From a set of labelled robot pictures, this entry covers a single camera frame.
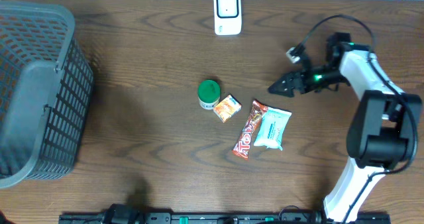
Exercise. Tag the orange tissue pack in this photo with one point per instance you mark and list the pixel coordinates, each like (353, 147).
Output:
(226, 108)

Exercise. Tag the white barcode scanner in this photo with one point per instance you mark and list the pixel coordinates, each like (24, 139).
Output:
(227, 17)

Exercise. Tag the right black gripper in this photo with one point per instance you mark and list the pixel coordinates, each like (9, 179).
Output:
(289, 84)

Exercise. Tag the mint green wipes pack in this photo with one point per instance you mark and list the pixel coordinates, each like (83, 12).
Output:
(272, 127)

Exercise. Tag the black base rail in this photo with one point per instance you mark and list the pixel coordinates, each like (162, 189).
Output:
(168, 218)

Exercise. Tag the red Top chocolate bar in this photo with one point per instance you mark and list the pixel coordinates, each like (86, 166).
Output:
(242, 146)

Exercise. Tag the grey plastic basket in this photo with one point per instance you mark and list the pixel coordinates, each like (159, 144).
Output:
(46, 87)

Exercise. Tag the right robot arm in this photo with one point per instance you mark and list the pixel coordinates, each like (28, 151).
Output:
(383, 131)

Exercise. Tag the green lid jar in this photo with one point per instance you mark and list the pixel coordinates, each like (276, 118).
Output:
(208, 93)

